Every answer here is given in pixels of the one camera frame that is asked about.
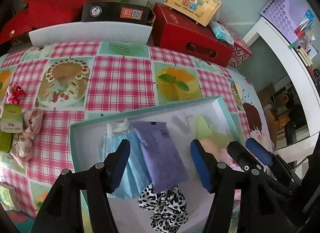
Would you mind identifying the purple tissue pack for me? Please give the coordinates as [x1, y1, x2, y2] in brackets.
[131, 121, 188, 193]

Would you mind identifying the blue wet wipes pack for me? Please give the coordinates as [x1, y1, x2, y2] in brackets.
[209, 20, 234, 45]

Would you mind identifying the white green-label bottle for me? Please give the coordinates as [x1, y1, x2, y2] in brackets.
[0, 132, 13, 153]

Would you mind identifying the beige round sponge puff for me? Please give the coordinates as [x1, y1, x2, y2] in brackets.
[199, 138, 220, 159]

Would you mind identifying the red cut-out box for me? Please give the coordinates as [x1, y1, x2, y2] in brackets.
[151, 3, 233, 67]

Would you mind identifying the pink checkered picture tablecloth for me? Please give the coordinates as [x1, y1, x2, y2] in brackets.
[1, 42, 272, 232]

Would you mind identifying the purple perforated file basket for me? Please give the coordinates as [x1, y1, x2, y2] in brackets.
[260, 0, 308, 43]

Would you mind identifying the teal plastic lidded box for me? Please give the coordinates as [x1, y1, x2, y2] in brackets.
[6, 210, 34, 233]

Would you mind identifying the green tissue pack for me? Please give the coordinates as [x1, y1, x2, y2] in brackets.
[0, 183, 22, 211]
[1, 104, 23, 133]

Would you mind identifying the white desk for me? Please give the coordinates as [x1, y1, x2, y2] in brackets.
[243, 17, 320, 163]

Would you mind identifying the red gift bag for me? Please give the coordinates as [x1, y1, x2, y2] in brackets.
[1, 0, 92, 44]

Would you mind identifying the white foam board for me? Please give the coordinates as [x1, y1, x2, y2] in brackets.
[29, 22, 152, 46]

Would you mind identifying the green cloth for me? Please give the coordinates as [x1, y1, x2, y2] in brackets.
[195, 115, 233, 148]

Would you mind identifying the yellow handled gift box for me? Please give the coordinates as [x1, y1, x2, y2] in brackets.
[164, 0, 222, 27]

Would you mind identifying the pink white knitted cloth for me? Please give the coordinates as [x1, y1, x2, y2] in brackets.
[219, 148, 242, 172]

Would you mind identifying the leopard print scrunchie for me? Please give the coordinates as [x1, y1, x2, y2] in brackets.
[138, 184, 189, 232]

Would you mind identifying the red patterned box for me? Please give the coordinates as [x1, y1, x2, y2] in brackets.
[219, 21, 253, 68]

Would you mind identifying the red pink ribbon flower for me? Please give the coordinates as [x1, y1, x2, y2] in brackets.
[7, 84, 26, 104]

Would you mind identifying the pink floral scrunchie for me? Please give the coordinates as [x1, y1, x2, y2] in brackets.
[10, 108, 44, 167]

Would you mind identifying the black carton box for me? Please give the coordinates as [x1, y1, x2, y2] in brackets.
[81, 1, 156, 26]

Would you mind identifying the blue face mask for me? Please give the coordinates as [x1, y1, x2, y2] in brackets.
[98, 119, 151, 200]

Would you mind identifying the teal shallow box tray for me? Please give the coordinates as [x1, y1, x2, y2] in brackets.
[69, 96, 244, 232]

